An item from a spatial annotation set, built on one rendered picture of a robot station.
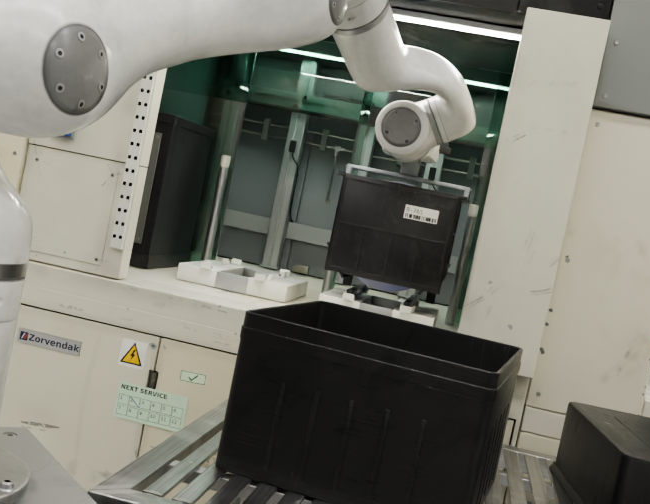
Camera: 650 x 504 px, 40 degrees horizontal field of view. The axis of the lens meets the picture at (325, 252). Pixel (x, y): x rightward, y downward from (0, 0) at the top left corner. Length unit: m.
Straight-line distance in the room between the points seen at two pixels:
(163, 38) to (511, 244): 0.66
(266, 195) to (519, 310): 1.15
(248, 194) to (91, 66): 1.65
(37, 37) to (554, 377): 0.95
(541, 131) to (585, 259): 0.21
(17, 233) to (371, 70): 0.66
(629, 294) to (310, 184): 1.13
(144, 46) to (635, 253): 0.83
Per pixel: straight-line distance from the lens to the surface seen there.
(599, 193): 1.40
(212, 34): 0.95
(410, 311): 1.59
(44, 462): 0.93
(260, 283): 1.63
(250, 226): 2.35
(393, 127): 1.39
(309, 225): 2.33
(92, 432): 1.56
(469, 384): 0.90
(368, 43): 1.26
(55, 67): 0.72
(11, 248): 0.78
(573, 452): 1.23
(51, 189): 1.56
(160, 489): 0.90
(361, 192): 1.60
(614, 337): 1.41
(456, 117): 1.41
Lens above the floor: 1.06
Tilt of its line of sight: 3 degrees down
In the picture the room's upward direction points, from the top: 12 degrees clockwise
